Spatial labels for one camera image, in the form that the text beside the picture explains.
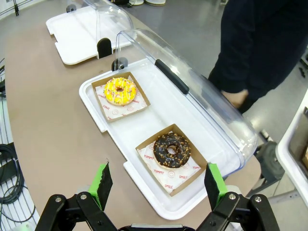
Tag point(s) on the chocolate donut with nut bits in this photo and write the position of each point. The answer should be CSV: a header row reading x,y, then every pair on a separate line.
x,y
163,154

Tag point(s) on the white printed paper liner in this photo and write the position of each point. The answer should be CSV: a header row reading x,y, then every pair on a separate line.
x,y
168,178
120,111

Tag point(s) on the person's left forearm black sleeve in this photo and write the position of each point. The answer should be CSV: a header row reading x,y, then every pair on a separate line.
x,y
228,77

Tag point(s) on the person's left hand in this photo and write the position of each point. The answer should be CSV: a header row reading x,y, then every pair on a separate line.
x,y
237,97

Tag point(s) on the grey metal table foot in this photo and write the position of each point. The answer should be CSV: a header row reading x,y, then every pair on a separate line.
x,y
272,163

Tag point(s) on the yellow glazed sprinkled donut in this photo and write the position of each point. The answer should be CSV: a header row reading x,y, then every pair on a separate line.
x,y
113,93

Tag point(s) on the person torso black sweater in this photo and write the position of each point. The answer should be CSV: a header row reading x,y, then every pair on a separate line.
x,y
276,24

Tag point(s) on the dark chocolate donut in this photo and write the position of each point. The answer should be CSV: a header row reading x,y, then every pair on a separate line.
x,y
149,142

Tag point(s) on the white display tray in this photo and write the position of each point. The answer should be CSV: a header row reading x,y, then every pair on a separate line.
x,y
154,115
72,36

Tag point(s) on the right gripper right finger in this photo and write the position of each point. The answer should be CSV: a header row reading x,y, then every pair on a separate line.
x,y
214,187

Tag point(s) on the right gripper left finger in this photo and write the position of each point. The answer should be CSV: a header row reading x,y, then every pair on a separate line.
x,y
103,187

